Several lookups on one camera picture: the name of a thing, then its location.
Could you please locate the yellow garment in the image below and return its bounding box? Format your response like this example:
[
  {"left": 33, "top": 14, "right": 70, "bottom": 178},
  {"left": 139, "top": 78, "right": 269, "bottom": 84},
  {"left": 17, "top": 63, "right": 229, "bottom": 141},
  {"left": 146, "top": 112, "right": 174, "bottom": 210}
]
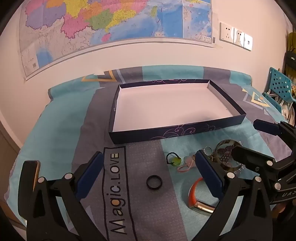
[{"left": 287, "top": 32, "right": 296, "bottom": 56}]

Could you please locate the pink hair tie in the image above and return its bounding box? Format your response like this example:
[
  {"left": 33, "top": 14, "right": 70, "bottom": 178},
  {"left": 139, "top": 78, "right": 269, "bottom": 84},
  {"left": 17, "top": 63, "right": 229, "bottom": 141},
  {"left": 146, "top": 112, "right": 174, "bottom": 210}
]
[{"left": 177, "top": 156, "right": 197, "bottom": 173}]

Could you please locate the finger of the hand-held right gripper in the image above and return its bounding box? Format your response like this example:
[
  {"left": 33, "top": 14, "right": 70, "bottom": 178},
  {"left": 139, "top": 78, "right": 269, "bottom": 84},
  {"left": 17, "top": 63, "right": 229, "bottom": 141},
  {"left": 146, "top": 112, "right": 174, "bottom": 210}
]
[
  {"left": 253, "top": 119, "right": 296, "bottom": 144},
  {"left": 232, "top": 145, "right": 281, "bottom": 173}
]

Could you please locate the colourful wall map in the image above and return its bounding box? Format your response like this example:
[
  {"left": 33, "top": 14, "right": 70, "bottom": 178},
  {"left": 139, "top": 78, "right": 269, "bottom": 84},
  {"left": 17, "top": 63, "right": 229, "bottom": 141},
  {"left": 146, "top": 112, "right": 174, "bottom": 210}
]
[{"left": 17, "top": 0, "right": 216, "bottom": 81}]

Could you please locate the black ring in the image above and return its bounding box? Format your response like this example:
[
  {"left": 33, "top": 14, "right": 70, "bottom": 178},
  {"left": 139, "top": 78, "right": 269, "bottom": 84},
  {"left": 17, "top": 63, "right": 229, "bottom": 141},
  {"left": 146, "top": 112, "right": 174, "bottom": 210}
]
[{"left": 147, "top": 176, "right": 163, "bottom": 189}]

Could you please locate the green bead hair tie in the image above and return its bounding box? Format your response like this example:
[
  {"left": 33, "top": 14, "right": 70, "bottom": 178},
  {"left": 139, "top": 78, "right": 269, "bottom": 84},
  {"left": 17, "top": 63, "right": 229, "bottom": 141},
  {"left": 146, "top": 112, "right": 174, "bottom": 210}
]
[{"left": 166, "top": 152, "right": 182, "bottom": 167}]

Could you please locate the orange smart band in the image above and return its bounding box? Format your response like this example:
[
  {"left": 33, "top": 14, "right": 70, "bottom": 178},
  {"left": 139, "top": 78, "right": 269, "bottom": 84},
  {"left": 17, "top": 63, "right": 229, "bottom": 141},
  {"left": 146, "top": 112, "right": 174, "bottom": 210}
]
[{"left": 188, "top": 177, "right": 220, "bottom": 215}]

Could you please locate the amber bangle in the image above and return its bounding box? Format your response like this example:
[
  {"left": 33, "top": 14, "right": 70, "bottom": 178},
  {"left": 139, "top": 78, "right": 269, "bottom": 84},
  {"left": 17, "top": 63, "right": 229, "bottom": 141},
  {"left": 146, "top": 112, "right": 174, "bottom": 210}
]
[{"left": 215, "top": 139, "right": 245, "bottom": 168}]

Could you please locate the black bag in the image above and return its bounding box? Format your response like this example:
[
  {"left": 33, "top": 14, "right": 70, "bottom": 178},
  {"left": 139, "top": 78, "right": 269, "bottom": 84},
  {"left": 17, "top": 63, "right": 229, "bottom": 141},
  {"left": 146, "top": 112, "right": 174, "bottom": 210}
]
[{"left": 284, "top": 52, "right": 296, "bottom": 81}]

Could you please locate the white wall socket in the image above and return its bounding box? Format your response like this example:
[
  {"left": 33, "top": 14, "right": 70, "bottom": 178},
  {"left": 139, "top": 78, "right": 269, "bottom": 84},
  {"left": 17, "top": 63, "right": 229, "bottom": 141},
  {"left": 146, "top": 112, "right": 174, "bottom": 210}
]
[
  {"left": 233, "top": 27, "right": 244, "bottom": 47},
  {"left": 219, "top": 22, "right": 234, "bottom": 43}
]

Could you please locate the wooden board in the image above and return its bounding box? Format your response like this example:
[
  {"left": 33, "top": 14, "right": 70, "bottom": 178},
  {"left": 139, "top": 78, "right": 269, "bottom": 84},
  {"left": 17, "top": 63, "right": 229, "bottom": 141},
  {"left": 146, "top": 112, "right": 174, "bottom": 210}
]
[{"left": 32, "top": 161, "right": 41, "bottom": 193}]

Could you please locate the purple crystal bead bracelet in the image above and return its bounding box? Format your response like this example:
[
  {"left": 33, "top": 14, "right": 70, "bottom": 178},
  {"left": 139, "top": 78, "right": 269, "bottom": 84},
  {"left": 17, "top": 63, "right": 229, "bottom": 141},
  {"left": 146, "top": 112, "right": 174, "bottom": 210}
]
[{"left": 217, "top": 148, "right": 248, "bottom": 176}]

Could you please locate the teal grey printed blanket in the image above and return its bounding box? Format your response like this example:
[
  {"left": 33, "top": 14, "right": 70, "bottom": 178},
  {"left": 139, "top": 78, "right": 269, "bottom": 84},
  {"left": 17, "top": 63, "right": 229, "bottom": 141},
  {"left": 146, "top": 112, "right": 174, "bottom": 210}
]
[{"left": 5, "top": 65, "right": 296, "bottom": 241}]

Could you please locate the blue perforated plastic chair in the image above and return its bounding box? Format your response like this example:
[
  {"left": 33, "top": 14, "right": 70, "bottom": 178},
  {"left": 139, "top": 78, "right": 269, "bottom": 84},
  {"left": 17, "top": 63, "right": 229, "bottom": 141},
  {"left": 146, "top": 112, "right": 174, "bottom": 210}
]
[{"left": 262, "top": 67, "right": 296, "bottom": 121}]

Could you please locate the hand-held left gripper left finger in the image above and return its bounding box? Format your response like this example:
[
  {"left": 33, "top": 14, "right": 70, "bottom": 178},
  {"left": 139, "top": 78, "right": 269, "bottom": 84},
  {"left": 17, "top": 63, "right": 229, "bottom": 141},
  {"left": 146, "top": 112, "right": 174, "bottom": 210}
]
[{"left": 20, "top": 151, "right": 109, "bottom": 241}]

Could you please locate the dark blue cardboard box lid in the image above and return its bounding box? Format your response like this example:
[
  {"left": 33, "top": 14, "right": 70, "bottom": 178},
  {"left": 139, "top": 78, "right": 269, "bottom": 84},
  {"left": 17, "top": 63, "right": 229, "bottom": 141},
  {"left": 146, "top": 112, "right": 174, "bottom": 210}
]
[{"left": 109, "top": 79, "right": 246, "bottom": 144}]

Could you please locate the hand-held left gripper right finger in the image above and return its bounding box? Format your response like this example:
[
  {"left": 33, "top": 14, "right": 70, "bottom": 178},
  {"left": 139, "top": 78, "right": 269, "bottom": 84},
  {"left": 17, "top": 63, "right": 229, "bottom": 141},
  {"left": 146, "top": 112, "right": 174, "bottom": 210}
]
[{"left": 192, "top": 150, "right": 272, "bottom": 241}]

